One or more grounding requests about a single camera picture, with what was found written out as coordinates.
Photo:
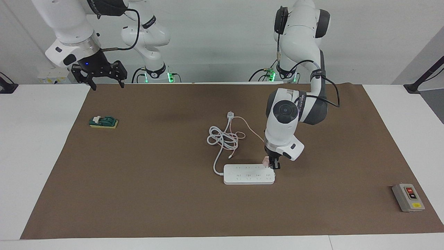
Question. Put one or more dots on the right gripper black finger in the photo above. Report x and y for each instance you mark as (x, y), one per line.
(120, 73)
(84, 76)

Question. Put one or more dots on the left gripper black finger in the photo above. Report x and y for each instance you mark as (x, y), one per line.
(272, 163)
(277, 164)

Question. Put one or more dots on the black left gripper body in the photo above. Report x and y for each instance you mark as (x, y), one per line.
(272, 153)

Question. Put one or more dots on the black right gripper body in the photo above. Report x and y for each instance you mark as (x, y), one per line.
(95, 66)

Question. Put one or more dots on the pink charger adapter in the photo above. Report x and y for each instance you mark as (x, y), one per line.
(265, 161)

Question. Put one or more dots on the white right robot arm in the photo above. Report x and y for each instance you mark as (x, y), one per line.
(66, 21)

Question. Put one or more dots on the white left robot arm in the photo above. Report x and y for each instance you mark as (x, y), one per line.
(282, 128)

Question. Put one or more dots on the white power strip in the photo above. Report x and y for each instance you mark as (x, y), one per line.
(249, 174)

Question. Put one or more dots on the brown table mat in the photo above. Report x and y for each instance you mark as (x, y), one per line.
(138, 194)

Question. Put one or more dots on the black angled stand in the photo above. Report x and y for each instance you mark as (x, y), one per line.
(414, 86)

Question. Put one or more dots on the white wall socket box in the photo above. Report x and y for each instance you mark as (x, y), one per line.
(52, 79)

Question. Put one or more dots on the green knife switch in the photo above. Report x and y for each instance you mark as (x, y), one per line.
(103, 122)

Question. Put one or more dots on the black clamp mount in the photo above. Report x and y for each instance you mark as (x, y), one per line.
(7, 86)

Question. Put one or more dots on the grey on-off switch box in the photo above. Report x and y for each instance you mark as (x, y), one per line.
(407, 199)

